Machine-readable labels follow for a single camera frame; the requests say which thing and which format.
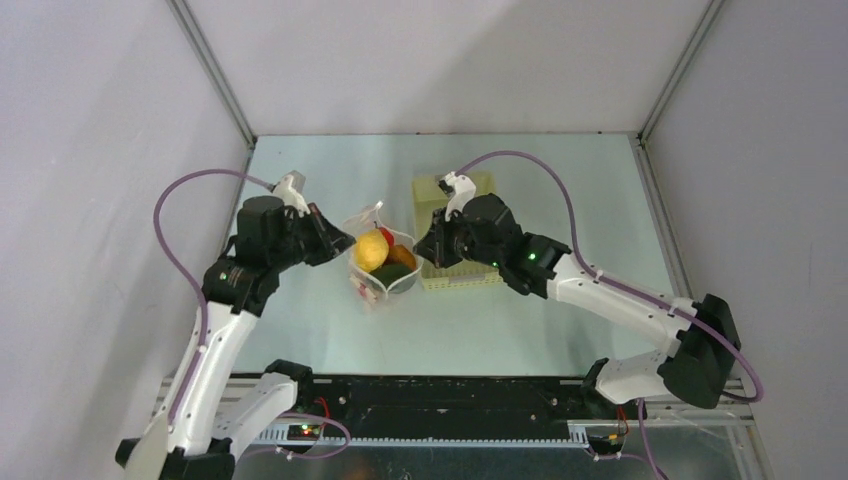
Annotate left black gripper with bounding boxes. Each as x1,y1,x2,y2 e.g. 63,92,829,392
269,202,356,273

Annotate yellow lemon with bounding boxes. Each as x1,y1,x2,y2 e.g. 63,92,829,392
353,229,390,272

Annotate red mango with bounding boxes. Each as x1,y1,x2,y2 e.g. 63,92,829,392
377,227,395,247

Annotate clear dotted zip bag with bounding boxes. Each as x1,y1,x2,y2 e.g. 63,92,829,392
342,201,422,310

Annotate green avocado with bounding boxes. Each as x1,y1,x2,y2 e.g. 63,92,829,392
370,263,416,293

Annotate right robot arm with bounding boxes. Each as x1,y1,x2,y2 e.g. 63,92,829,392
413,194,741,418

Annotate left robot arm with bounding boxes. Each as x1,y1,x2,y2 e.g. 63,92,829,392
115,196,356,479

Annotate yellow plastic basket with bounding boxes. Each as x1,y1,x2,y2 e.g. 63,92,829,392
412,171,503,290

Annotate small circuit board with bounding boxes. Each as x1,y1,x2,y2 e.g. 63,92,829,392
287,424,322,442

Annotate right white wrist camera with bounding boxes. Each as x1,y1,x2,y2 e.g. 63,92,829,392
437,172,476,222

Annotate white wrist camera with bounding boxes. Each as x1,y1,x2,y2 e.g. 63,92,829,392
271,170,310,216
437,172,476,222

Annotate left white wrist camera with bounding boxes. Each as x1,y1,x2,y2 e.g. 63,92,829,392
271,170,310,216

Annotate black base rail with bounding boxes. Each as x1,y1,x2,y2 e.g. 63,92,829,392
295,375,639,439

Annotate white perforated cable tray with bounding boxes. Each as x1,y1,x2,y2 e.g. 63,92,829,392
252,423,589,449

